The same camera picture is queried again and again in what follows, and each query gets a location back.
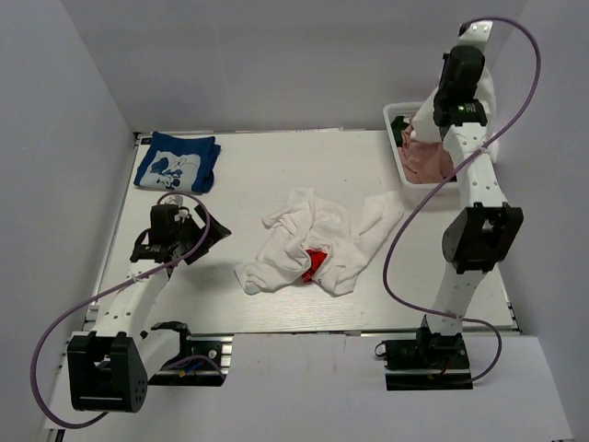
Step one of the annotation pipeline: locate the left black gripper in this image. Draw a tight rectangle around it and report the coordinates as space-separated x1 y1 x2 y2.
174 204 232 264

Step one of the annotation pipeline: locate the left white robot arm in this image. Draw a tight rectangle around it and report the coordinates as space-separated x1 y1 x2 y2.
66 204 231 413

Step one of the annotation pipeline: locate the folded blue t shirt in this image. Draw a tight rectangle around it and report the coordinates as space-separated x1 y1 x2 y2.
133 132 221 194

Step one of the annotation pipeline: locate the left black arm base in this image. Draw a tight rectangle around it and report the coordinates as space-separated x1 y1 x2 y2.
148 321 233 387

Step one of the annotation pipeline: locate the dark green t shirt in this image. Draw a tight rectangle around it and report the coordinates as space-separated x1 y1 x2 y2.
390 115 410 135

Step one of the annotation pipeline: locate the white plastic laundry basket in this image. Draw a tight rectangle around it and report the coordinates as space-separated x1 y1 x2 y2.
383 102 453 206

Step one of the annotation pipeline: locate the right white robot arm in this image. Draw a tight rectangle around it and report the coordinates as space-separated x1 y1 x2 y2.
235 20 523 367

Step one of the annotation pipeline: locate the pink t shirt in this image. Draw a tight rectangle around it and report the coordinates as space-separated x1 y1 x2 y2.
398 125 454 184

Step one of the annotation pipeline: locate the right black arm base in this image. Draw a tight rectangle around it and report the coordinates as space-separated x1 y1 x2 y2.
375 326 473 391

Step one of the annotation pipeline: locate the white red print t shirt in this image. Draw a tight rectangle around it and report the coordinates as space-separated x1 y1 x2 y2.
235 188 404 297

